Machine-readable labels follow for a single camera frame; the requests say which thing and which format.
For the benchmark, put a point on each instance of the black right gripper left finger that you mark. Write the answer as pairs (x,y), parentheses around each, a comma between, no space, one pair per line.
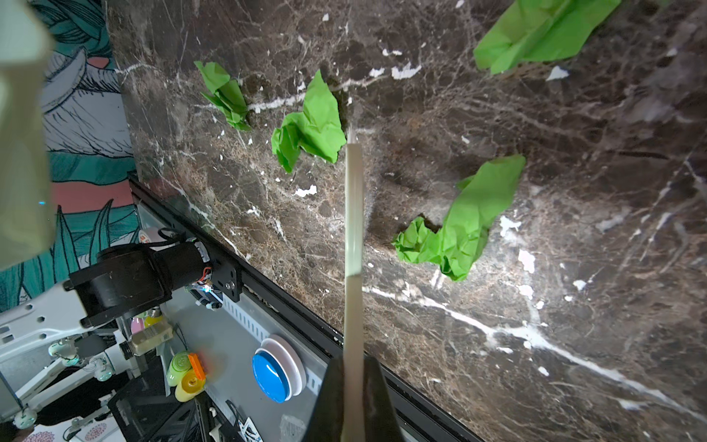
(327,418)

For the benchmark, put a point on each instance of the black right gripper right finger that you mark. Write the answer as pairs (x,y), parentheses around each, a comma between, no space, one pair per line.
(381,424)

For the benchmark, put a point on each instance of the light green hand brush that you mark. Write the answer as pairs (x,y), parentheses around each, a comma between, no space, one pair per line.
(353,428)

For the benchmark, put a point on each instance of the light green plastic dustpan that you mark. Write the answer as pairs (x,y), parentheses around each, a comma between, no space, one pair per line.
(27,227)

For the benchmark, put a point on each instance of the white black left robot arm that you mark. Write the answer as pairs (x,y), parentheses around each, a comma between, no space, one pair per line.
(126,280)

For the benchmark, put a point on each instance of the blue round button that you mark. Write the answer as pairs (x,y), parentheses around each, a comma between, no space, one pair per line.
(278,369)

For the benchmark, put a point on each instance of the green yellow toy cups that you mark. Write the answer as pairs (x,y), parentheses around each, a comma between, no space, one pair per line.
(187,376)

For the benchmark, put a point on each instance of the green paper scrap front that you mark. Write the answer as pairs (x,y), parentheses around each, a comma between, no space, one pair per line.
(459,243)

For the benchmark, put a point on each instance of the green paper scrap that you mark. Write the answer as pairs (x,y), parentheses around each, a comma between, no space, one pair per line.
(225,94)
(532,31)
(459,243)
(317,130)

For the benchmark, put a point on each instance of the green paper scrap middle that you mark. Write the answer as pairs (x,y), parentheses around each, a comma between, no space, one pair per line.
(317,130)

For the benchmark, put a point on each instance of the green paper scrap far left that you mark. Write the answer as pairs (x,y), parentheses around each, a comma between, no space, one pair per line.
(225,94)

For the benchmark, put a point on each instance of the green paper scrap upper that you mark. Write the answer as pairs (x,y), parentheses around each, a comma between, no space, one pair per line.
(532,31)

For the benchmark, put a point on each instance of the white slotted cable duct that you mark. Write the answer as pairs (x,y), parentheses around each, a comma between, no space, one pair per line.
(260,324)

